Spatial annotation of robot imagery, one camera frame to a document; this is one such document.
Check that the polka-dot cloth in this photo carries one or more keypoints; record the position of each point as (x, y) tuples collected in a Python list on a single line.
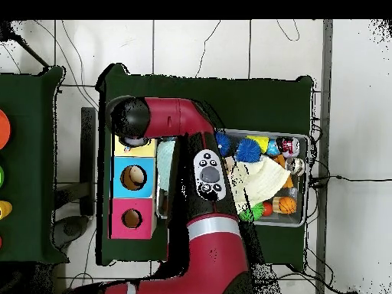
[(127, 149)]

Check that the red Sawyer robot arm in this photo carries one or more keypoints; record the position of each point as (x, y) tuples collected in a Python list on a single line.
[(171, 118)]

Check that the wooden three-hole box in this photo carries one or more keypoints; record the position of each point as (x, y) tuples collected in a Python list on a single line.
[(147, 186)]

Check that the shallow mesh bin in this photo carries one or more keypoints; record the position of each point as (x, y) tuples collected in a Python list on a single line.
[(301, 214)]

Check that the mint green waffle cloth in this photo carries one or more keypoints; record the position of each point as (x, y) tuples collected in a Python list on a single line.
[(165, 165)]

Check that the blue spiky ball with eyes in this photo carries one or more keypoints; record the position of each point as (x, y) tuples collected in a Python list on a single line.
[(248, 150)]

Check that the yellow foam wedge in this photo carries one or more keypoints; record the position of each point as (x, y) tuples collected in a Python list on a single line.
[(261, 142)]

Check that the cream waffle cloth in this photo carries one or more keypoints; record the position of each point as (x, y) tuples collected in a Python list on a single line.
[(266, 177)]

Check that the green spiky ball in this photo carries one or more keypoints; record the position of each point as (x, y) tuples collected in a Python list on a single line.
[(252, 212)]

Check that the dark green table cloth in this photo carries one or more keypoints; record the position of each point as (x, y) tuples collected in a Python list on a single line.
[(245, 98)]

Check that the crushed soda can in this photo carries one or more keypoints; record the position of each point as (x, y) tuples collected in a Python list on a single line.
[(288, 147)]

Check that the orange toy basketball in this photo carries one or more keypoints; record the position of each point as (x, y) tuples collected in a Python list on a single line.
[(286, 205)]

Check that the black upright bar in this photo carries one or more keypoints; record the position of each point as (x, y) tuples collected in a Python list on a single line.
[(88, 153)]

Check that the dark green side table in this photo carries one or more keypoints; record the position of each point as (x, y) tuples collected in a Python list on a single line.
[(30, 153)]

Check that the orange round object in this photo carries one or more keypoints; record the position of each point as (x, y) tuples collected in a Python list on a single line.
[(3, 128)]

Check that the green round object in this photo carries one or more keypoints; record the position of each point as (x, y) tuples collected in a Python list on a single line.
[(1, 177)]

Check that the yellow round object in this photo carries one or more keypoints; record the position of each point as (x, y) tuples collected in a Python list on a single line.
[(4, 209)]

